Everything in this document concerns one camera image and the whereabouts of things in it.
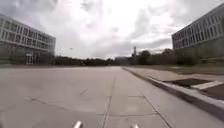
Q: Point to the distant tower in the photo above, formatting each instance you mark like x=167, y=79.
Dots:
x=134, y=51

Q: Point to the grey concrete slab plaza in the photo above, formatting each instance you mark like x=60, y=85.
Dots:
x=83, y=86

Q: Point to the row of trees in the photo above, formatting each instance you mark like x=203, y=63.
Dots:
x=150, y=58

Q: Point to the robot's own part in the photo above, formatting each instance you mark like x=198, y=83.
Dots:
x=77, y=125
x=135, y=126

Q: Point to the dark soil bed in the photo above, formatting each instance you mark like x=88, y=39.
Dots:
x=186, y=82

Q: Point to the grey concrete kerb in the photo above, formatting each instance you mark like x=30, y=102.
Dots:
x=186, y=94

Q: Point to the grey building with window rows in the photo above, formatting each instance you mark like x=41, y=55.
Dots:
x=23, y=40

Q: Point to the dark building with window grid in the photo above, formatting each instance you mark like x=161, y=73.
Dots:
x=203, y=33

